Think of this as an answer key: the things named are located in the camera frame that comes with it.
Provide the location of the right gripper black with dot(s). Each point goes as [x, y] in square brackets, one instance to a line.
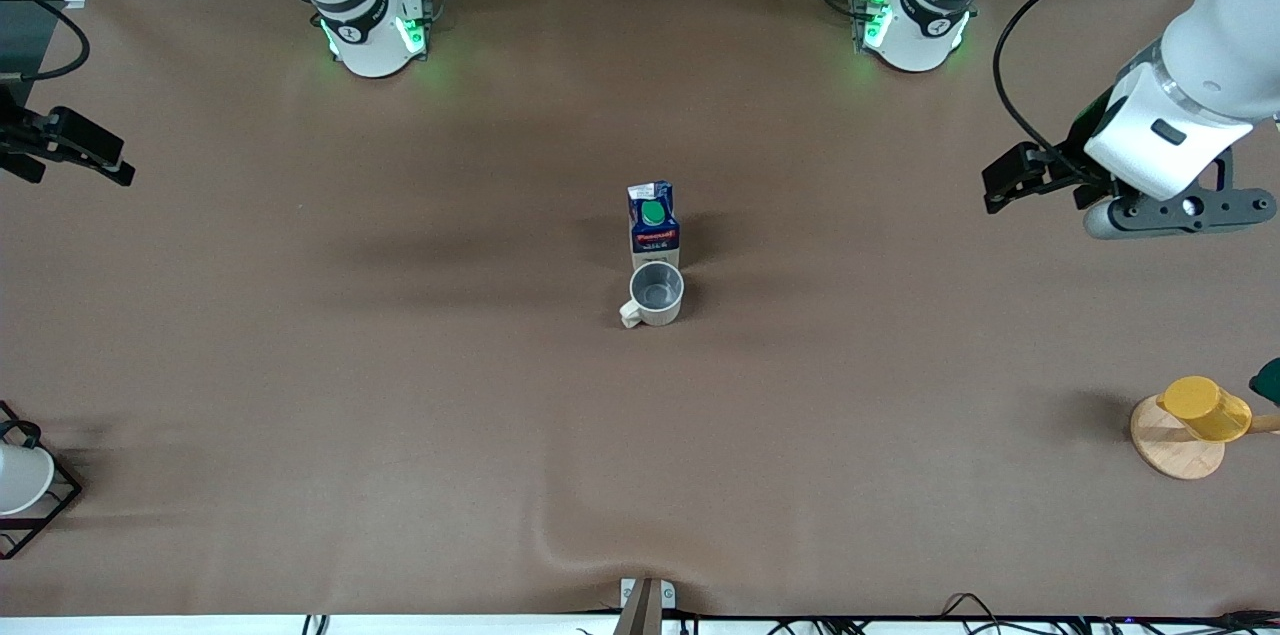
[22, 137]

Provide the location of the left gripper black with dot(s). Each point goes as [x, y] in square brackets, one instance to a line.
[1083, 137]

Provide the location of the blue white milk carton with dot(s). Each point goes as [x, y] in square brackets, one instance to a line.
[655, 235]

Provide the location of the white ceramic mug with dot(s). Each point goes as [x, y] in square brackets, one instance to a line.
[665, 313]

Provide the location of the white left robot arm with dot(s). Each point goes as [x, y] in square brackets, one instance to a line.
[1210, 55]

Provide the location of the yellow cup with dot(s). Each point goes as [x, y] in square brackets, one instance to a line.
[1205, 410]

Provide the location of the dark green cup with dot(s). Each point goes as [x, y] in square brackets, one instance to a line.
[1270, 383]

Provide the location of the wooden mug stand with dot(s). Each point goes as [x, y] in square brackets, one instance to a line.
[1170, 450]

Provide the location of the white bowl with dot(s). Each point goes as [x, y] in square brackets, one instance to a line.
[20, 480]

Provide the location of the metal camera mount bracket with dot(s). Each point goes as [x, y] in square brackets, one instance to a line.
[645, 610]

